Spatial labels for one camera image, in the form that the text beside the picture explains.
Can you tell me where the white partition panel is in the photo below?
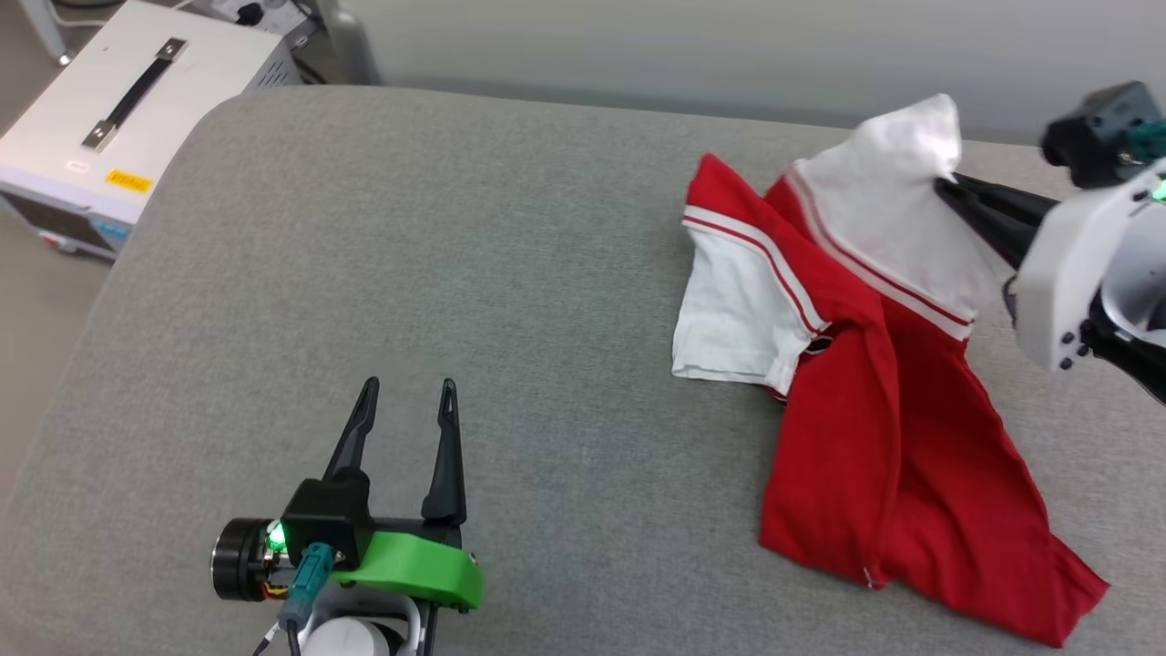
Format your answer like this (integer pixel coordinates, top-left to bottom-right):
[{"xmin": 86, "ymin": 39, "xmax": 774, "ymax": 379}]
[{"xmin": 351, "ymin": 0, "xmax": 1166, "ymax": 147}]

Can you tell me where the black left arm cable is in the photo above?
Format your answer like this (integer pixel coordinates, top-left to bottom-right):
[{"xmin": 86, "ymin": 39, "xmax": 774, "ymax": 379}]
[{"xmin": 253, "ymin": 543, "xmax": 336, "ymax": 656}]

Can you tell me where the white equipment box black handle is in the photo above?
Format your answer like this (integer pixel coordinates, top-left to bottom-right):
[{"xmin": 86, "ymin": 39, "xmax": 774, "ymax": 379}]
[{"xmin": 0, "ymin": 0, "xmax": 303, "ymax": 262}]

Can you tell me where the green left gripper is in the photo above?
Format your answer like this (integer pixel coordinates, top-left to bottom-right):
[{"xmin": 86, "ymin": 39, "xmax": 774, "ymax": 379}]
[{"xmin": 211, "ymin": 376, "xmax": 485, "ymax": 613}]

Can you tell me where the red and white shirt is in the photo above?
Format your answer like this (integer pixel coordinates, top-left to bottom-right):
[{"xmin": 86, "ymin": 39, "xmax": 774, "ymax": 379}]
[{"xmin": 670, "ymin": 93, "xmax": 1111, "ymax": 649}]

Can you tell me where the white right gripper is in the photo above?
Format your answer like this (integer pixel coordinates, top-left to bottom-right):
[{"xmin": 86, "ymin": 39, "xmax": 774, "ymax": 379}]
[{"xmin": 933, "ymin": 159, "xmax": 1166, "ymax": 374}]

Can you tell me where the grey partition foot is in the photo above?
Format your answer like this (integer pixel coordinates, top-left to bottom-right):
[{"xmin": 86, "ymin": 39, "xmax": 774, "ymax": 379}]
[{"xmin": 314, "ymin": 0, "xmax": 382, "ymax": 87}]

